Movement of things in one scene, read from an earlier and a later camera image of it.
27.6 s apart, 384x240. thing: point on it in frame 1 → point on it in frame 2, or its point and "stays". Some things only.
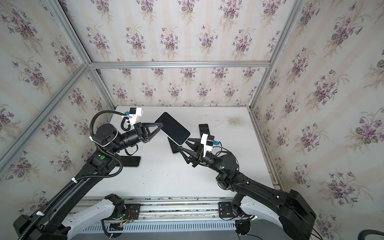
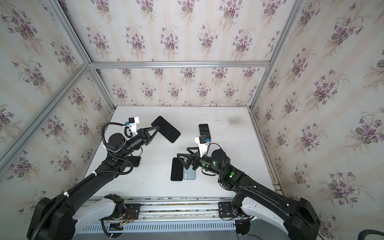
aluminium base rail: x=163 y=213 stays
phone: x=173 y=129 → x=189 y=174
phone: x=204 y=129 stays
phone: x=173 y=146 → x=166 y=129
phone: x=130 y=161 stays
